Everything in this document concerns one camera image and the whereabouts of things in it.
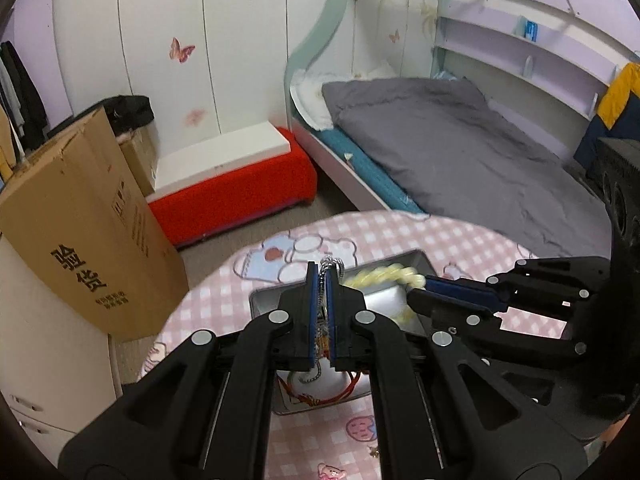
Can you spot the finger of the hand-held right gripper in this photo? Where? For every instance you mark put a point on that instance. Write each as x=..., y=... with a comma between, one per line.
x=457, y=290
x=475, y=325

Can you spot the grey blanket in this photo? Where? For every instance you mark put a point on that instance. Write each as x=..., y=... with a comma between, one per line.
x=450, y=150

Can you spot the white pillow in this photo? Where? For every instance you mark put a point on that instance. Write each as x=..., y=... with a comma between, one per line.
x=312, y=100

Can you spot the black hanging coat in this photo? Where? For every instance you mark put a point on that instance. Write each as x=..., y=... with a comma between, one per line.
x=27, y=100

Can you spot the metal tin box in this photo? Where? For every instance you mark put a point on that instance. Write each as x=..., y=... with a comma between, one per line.
x=382, y=302

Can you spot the yellow and navy jacket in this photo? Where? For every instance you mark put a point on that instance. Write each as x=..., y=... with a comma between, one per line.
x=620, y=95

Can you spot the black bag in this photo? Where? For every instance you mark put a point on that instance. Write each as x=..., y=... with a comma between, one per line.
x=130, y=110

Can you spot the mint bunk bed frame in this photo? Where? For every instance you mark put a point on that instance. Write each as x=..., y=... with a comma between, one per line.
x=325, y=25

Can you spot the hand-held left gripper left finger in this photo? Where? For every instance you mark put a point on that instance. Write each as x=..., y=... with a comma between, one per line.
x=312, y=310

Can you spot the faded pink butterfly sticker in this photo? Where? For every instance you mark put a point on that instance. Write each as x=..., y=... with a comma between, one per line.
x=196, y=117

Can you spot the blue can on shelf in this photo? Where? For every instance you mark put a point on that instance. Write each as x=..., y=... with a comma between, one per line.
x=530, y=28

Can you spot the teal mattress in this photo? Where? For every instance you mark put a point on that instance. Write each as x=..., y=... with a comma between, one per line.
x=370, y=170

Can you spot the purple wall shelves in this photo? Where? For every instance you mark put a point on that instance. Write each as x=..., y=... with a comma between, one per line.
x=500, y=55

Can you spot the small orange butterfly sticker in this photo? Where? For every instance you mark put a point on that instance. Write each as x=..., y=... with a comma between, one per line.
x=395, y=36

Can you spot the red bench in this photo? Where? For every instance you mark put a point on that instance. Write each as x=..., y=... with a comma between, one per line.
x=225, y=200

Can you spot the white wardrobe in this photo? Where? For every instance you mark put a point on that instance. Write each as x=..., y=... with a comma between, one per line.
x=225, y=60

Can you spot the small cardboard box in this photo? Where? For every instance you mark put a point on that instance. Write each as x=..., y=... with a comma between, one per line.
x=137, y=155

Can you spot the yellow hanging garment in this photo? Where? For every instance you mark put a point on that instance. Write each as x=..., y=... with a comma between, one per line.
x=5, y=155

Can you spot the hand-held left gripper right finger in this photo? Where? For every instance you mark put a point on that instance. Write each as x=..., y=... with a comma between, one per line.
x=334, y=320

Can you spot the light blue hanging garment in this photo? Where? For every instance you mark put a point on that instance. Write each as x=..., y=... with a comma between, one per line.
x=7, y=90

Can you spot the small white arched stand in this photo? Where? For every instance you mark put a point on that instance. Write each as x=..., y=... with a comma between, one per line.
x=529, y=66

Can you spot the large cardboard box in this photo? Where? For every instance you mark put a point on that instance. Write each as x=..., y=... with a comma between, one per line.
x=75, y=220

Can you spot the pink checkered tablecloth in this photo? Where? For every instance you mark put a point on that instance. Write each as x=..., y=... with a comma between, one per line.
x=475, y=245

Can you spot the white box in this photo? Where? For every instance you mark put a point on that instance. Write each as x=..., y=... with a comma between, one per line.
x=215, y=160

